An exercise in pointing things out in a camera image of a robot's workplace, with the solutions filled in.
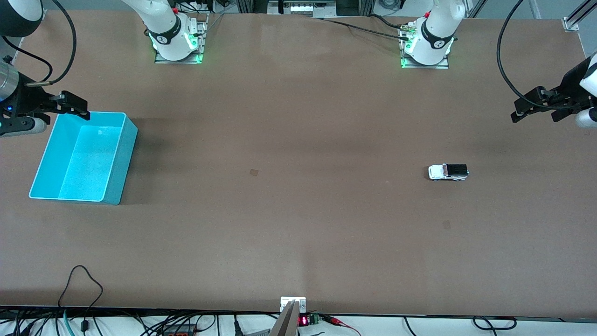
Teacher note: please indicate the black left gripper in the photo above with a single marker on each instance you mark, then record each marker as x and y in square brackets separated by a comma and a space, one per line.
[569, 85]

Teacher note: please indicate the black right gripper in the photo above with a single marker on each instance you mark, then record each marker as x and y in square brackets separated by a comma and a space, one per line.
[28, 100]

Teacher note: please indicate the white toy jeep black roof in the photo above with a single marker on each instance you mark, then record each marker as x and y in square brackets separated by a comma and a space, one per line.
[438, 172]

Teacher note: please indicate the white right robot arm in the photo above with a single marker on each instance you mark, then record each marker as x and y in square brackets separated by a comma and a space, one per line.
[163, 23]

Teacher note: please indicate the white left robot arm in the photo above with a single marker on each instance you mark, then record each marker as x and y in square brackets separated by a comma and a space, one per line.
[438, 28]

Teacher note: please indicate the turquoise plastic bin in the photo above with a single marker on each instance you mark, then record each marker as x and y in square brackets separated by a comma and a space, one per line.
[93, 158]

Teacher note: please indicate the orange connector block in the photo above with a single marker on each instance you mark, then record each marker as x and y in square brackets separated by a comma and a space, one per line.
[179, 331]

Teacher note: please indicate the lit equipment rack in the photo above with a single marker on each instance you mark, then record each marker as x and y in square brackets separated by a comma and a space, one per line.
[303, 8]

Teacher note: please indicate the red digit display module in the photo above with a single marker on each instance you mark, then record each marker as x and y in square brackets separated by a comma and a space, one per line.
[304, 321]

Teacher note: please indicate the aluminium frame profile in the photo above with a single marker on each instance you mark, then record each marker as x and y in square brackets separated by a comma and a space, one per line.
[570, 23]

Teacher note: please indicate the small metal corner bracket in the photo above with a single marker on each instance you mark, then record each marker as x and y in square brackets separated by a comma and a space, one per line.
[42, 14]

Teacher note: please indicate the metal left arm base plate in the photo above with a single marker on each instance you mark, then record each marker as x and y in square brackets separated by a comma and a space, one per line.
[422, 66]

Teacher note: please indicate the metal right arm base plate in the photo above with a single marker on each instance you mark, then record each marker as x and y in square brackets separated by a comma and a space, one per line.
[203, 37]

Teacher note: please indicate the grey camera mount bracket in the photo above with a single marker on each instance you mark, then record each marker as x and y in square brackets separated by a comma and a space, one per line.
[289, 322]

